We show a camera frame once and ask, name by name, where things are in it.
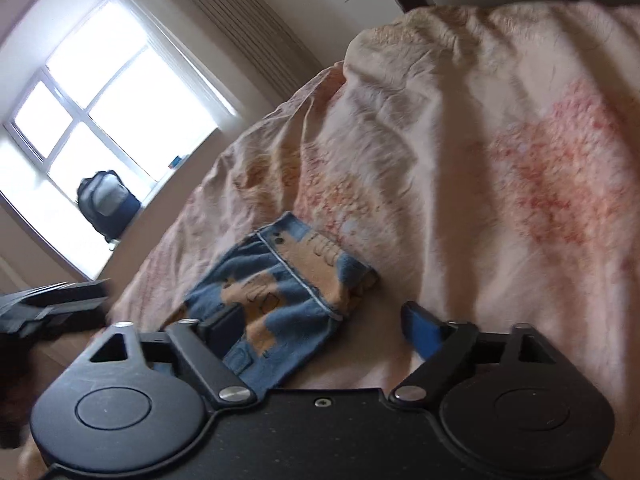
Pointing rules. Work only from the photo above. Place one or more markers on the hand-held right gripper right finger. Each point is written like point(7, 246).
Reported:
point(420, 332)

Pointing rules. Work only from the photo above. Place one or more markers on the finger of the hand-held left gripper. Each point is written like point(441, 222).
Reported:
point(55, 307)

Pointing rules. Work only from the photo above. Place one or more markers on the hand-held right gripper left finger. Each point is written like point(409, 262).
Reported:
point(226, 327)

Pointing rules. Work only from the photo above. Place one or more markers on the blue and orange printed pants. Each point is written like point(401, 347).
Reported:
point(295, 305)

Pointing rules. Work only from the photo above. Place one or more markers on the dark blue grey backpack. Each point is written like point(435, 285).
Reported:
point(110, 205)

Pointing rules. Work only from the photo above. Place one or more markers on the small blue box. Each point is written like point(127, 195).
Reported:
point(176, 162)

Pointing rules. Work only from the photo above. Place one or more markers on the pink floral blanket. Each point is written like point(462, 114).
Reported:
point(475, 135)

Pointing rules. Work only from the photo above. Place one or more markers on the white framed window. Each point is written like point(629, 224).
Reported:
point(115, 85)

